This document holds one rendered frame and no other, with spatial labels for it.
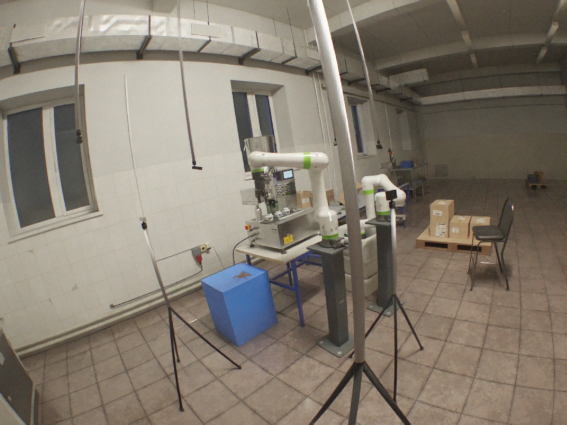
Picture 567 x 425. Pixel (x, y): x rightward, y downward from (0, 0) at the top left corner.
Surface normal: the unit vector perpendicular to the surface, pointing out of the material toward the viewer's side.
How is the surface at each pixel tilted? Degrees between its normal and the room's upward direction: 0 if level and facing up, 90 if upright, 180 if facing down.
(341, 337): 90
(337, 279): 90
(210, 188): 90
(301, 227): 90
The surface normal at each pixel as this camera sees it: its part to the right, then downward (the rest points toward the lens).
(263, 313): 0.69, 0.04
